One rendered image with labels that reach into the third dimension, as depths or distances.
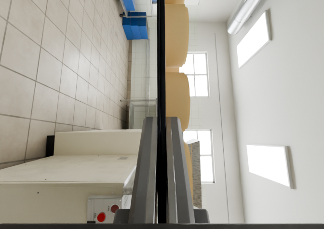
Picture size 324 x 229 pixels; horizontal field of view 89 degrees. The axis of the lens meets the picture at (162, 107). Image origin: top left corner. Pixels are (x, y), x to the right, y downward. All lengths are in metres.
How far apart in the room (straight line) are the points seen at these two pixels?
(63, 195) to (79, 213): 0.10
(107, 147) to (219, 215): 4.05
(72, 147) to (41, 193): 0.74
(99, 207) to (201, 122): 4.11
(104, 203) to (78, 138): 0.89
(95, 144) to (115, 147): 0.17
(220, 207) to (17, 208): 4.53
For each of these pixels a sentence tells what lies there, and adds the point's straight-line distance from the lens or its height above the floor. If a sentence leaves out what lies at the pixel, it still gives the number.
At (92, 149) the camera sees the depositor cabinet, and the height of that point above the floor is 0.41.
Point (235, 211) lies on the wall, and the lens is 5.20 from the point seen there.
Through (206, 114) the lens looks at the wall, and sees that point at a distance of 4.75.
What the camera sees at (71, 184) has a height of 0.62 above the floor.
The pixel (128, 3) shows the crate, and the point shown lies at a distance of 4.29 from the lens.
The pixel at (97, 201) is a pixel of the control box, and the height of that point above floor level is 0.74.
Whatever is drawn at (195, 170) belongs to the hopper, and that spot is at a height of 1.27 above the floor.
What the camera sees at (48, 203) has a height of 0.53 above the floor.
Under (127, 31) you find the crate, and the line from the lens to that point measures 4.90.
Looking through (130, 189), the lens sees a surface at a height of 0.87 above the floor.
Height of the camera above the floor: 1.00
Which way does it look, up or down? level
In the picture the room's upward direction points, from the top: 90 degrees clockwise
